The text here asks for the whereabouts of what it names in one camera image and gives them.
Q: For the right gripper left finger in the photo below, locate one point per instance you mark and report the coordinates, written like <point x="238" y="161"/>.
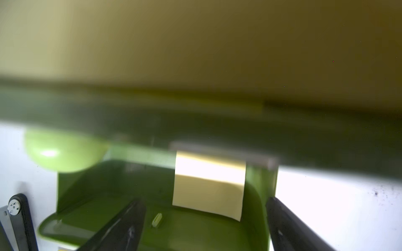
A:
<point x="117" y="224"/>

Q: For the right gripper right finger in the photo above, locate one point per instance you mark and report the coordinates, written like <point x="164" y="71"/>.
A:
<point x="288" y="232"/>

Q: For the green drawer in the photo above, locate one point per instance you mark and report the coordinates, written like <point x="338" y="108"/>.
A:
<point x="88" y="199"/>
<point x="342" y="140"/>

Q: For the yellow sticky note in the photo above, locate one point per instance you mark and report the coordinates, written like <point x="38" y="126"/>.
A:
<point x="209" y="184"/>

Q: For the green top drawer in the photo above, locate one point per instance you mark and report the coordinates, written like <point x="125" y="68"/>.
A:
<point x="342" y="140"/>

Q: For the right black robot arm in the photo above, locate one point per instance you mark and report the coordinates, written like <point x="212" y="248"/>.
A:
<point x="17" y="222"/>

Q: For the yellow-green drawer cabinet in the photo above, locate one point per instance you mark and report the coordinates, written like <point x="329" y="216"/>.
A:
<point x="341" y="53"/>

